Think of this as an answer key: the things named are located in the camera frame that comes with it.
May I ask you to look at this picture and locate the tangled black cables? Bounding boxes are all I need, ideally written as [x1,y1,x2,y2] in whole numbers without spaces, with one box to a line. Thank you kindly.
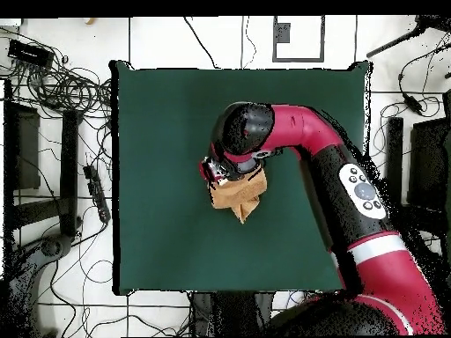
[0,27,114,121]

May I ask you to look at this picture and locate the black tripod leg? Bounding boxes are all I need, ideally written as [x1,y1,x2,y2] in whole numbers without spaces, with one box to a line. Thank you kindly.
[366,14,451,59]

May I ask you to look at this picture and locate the dark green table cloth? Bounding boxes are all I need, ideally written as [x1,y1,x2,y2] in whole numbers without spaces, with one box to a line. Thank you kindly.
[109,59,371,296]

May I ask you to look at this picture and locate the black metal stand frame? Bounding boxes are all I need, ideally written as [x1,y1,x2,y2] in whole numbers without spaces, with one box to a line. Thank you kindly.
[3,78,84,239]
[383,89,451,244]

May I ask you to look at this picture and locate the black power adapter with cable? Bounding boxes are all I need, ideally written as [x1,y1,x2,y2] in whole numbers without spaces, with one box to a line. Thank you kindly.
[397,45,445,117]

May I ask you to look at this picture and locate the black robot pedestal frame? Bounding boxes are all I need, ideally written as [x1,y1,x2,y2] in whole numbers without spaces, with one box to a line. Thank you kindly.
[189,290,275,337]

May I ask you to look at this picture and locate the grey wheeled stand base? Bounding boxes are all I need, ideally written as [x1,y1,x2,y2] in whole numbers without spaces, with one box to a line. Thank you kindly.
[6,233,75,337]

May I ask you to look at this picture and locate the long black power strip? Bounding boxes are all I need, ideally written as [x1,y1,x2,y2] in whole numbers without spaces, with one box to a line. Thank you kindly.
[82,164,112,224]

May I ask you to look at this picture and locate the dark grey floor plate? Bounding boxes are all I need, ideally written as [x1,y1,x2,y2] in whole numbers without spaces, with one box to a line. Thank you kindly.
[274,22,292,44]

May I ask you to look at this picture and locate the grey square floor frame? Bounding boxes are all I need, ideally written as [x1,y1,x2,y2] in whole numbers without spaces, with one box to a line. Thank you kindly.
[271,15,326,63]

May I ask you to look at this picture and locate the orange terry towel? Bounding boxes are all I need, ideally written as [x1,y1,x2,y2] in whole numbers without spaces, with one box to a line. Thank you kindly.
[209,167,268,225]

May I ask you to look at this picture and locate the black hub box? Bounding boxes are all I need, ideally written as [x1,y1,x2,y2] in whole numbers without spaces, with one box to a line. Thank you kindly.
[7,38,55,69]

